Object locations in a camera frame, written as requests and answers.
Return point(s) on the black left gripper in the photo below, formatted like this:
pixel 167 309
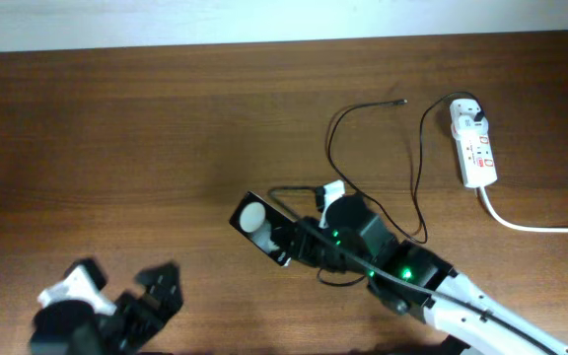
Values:
pixel 164 305

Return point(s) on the white usb charger plug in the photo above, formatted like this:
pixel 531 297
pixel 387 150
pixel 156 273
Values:
pixel 468 118

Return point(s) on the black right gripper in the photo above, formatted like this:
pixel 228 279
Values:
pixel 306 229

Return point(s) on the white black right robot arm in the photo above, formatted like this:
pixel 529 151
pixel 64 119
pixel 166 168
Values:
pixel 412 280

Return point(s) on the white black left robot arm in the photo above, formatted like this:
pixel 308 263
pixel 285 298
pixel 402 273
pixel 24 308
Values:
pixel 77 318

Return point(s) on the white power strip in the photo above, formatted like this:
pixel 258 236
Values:
pixel 476 161

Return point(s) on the black smartphone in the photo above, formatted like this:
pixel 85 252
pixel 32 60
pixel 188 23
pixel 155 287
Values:
pixel 265 227

